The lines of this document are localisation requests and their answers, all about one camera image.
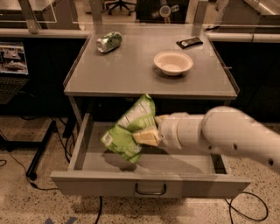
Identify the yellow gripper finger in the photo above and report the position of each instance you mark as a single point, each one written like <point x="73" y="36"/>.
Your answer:
<point x="148" y="136"/>
<point x="159" y="118"/>

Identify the green rice chip bag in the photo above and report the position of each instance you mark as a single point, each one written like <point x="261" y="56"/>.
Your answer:
<point x="119" y="138"/>

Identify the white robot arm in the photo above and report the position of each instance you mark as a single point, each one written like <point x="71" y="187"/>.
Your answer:
<point x="221" y="130"/>

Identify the grey counter cabinet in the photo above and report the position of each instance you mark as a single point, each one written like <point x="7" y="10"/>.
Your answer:
<point x="128" y="71"/>

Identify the grey open drawer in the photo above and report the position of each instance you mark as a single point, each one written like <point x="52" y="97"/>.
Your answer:
<point x="94" y="170"/>

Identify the white paper bowl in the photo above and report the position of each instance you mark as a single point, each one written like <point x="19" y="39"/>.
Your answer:
<point x="173" y="63"/>

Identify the black snack bar wrapper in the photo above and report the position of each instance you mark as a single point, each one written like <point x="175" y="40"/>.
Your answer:
<point x="189" y="42"/>

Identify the green soda can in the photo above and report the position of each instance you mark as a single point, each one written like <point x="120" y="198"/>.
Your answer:
<point x="109" y="42"/>

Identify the black stand leg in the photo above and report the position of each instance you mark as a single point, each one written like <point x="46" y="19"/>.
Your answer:
<point x="39" y="147"/>

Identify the black office chair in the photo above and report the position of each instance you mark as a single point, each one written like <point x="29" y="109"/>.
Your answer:
<point x="118" y="3"/>

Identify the laptop with lit screen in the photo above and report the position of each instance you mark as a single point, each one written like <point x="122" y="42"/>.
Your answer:
<point x="13" y="70"/>

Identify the black drawer handle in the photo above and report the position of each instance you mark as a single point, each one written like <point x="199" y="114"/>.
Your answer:
<point x="150" y="191"/>

